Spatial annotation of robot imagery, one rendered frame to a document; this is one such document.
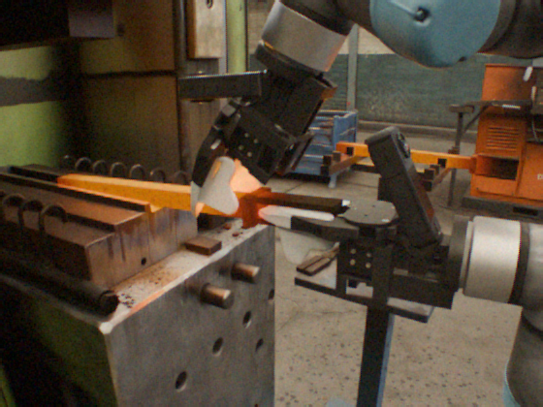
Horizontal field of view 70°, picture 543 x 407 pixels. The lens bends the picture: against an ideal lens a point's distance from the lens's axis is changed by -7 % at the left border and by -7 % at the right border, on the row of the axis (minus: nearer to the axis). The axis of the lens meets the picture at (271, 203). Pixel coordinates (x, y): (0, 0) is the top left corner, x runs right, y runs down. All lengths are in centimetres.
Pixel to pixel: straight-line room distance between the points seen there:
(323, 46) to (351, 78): 806
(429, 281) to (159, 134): 61
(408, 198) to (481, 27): 16
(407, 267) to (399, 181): 9
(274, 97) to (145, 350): 32
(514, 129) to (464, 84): 417
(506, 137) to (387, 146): 352
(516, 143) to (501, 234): 350
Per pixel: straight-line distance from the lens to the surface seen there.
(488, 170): 94
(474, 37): 31
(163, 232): 58
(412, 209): 39
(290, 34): 38
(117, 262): 53
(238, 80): 43
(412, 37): 29
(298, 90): 40
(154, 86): 85
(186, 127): 81
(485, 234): 39
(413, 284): 42
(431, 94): 805
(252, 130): 41
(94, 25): 62
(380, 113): 831
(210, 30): 84
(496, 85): 387
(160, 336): 53
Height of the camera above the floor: 116
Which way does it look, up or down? 18 degrees down
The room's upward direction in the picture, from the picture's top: straight up
